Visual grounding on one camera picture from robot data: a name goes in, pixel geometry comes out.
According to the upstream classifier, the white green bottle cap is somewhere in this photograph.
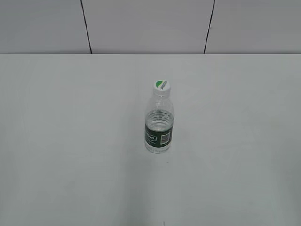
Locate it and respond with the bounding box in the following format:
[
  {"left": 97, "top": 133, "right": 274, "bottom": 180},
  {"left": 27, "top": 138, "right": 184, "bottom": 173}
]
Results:
[{"left": 153, "top": 80, "right": 171, "bottom": 97}]

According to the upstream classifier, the clear Cestbon water bottle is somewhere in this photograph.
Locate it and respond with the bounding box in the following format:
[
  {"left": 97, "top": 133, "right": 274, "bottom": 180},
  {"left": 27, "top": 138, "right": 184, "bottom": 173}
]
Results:
[{"left": 144, "top": 94, "right": 174, "bottom": 154}]

